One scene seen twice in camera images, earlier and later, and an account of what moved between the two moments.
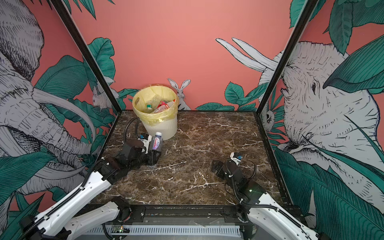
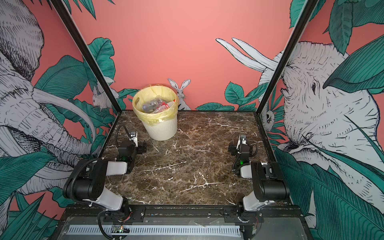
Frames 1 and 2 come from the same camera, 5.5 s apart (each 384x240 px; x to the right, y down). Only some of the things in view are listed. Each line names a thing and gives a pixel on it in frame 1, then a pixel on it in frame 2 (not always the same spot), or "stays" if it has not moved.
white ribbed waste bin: x=169 y=131 stays
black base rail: x=182 y=214 stays
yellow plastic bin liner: x=141 y=95 stays
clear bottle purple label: x=157 y=144 to x=150 y=107
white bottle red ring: x=164 y=106 stays
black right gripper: x=217 y=166 to x=235 y=149
